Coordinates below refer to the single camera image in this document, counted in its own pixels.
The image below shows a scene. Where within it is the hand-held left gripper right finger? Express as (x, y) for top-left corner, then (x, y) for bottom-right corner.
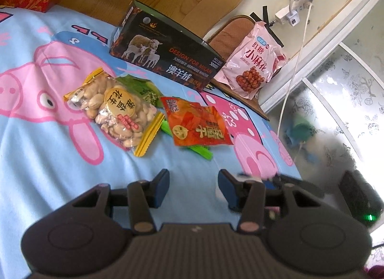
(217, 169), (317, 234)

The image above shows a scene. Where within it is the peanut packet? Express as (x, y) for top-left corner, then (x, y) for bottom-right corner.
(63, 68), (165, 158)

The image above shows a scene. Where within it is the white cable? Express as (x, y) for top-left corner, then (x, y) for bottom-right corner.
(276, 2), (313, 140)

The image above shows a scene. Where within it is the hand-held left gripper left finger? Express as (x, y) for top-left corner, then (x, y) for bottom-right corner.
(70, 168), (170, 235)

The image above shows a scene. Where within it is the bright green wrapper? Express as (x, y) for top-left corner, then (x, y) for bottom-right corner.
(160, 120), (214, 160)

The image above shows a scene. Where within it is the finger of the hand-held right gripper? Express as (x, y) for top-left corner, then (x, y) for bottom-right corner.
(265, 174), (326, 198)

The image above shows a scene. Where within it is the pink snack bag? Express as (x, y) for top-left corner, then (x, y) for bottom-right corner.
(213, 21), (287, 100)

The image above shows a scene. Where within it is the teal green object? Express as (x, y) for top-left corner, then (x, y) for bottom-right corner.
(286, 117), (319, 145)

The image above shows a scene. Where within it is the orange red snack packet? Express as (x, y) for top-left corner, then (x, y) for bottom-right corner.
(160, 96), (234, 147)

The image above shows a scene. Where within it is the brown cushioned chair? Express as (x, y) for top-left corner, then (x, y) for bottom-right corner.
(207, 15), (270, 121)

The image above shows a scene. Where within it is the small green snack packet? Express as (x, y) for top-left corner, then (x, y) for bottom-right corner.
(117, 75), (164, 109)

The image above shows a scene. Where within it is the printed blanket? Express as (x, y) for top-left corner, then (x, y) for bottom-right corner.
(0, 5), (302, 267)

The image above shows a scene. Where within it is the black sheep print box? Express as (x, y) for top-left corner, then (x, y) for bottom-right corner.
(109, 0), (215, 92)

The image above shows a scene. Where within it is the frosted flower glass door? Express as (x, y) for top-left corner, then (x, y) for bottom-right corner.
(300, 42), (384, 184)

